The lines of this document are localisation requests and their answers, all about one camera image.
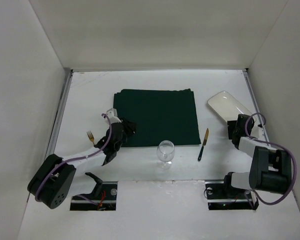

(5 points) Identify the white rectangular plate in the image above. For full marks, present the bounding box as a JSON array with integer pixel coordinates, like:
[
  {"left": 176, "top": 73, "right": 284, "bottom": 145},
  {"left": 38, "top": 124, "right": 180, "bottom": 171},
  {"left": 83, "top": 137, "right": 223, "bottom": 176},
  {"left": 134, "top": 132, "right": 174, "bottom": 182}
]
[{"left": 207, "top": 91, "right": 252, "bottom": 123}]

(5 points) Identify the dark green cloth placemat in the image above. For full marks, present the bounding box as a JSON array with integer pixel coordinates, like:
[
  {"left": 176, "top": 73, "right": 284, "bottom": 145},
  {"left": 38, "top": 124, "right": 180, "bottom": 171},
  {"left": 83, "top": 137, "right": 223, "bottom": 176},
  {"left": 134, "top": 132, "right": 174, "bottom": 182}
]
[{"left": 113, "top": 89, "right": 201, "bottom": 148}]

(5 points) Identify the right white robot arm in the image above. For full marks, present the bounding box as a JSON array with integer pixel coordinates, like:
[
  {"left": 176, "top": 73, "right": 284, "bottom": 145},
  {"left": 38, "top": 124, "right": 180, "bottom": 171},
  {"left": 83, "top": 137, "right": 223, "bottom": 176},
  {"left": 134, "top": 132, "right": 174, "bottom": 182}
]
[{"left": 224, "top": 112, "right": 297, "bottom": 206}]

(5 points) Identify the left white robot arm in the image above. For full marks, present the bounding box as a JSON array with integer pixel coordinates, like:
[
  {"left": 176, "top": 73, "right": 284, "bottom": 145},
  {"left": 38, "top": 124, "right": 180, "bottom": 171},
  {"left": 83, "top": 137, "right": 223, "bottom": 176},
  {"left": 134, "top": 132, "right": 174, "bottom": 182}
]
[{"left": 27, "top": 116, "right": 137, "bottom": 211}]

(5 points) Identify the clear wine glass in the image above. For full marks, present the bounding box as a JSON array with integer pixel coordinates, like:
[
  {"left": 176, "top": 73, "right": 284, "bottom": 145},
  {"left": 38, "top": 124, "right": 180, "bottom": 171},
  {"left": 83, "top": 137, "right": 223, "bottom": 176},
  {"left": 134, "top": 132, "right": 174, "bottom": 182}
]
[{"left": 156, "top": 140, "right": 175, "bottom": 170}]

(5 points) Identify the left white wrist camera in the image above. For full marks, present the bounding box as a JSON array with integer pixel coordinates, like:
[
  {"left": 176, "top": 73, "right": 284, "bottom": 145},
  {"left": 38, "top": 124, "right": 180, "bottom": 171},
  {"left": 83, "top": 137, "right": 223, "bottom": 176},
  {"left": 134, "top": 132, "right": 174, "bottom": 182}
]
[{"left": 105, "top": 108, "right": 122, "bottom": 124}]

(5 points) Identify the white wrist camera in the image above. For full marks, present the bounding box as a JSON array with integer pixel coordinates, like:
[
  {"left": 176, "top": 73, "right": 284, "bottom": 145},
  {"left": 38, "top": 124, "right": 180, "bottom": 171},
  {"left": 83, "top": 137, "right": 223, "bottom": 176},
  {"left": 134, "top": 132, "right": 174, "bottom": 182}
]
[
  {"left": 105, "top": 108, "right": 122, "bottom": 124},
  {"left": 255, "top": 123, "right": 265, "bottom": 139}
]

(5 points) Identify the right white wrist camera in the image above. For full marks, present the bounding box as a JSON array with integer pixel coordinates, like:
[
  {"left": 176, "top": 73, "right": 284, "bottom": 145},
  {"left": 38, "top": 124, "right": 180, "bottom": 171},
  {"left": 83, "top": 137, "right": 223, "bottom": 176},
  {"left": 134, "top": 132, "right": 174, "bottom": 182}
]
[{"left": 255, "top": 123, "right": 265, "bottom": 139}]

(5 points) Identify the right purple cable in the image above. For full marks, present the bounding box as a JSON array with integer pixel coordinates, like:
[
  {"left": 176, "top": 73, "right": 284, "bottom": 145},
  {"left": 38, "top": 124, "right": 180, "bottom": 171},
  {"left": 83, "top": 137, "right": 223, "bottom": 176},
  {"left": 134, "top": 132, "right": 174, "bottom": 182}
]
[{"left": 243, "top": 112, "right": 298, "bottom": 206}]

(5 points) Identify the gold fork black handle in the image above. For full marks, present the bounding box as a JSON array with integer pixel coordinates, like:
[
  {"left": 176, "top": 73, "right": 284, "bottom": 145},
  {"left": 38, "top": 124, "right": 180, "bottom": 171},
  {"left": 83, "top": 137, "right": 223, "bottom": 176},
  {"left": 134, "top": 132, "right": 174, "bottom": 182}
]
[{"left": 86, "top": 131, "right": 95, "bottom": 145}]

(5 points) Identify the gold knife black handle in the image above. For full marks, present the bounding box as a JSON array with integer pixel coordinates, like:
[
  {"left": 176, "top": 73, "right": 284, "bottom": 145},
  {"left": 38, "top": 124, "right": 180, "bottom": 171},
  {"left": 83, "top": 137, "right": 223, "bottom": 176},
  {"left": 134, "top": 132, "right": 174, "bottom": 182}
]
[{"left": 197, "top": 128, "right": 210, "bottom": 162}]

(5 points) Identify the right aluminium table rail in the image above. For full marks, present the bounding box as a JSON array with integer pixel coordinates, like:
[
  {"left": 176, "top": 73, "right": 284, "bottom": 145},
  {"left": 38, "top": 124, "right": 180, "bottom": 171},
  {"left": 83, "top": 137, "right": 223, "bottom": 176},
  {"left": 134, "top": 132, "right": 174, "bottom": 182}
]
[{"left": 242, "top": 67, "right": 282, "bottom": 178}]

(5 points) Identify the aluminium table rail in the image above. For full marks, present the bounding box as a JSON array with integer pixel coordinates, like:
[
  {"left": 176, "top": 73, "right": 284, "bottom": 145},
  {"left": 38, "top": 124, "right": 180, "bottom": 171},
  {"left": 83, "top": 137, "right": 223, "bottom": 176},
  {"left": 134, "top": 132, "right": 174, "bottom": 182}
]
[
  {"left": 242, "top": 67, "right": 282, "bottom": 178},
  {"left": 41, "top": 67, "right": 73, "bottom": 164}
]

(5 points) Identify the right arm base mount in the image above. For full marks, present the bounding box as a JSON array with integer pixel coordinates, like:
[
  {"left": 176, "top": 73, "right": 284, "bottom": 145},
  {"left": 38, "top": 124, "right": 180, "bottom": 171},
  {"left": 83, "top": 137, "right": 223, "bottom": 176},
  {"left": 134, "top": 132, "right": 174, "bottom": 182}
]
[{"left": 203, "top": 180, "right": 259, "bottom": 211}]

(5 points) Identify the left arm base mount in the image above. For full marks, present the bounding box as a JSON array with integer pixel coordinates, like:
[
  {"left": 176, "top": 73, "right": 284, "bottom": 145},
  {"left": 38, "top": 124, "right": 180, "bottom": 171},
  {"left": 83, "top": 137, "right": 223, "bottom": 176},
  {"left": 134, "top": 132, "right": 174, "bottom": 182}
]
[{"left": 69, "top": 181, "right": 118, "bottom": 211}]

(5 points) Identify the left aluminium table rail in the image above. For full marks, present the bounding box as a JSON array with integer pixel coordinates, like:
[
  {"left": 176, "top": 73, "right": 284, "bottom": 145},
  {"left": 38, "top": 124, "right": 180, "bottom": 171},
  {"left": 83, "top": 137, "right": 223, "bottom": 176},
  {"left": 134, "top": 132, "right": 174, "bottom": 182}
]
[{"left": 41, "top": 67, "right": 73, "bottom": 164}]

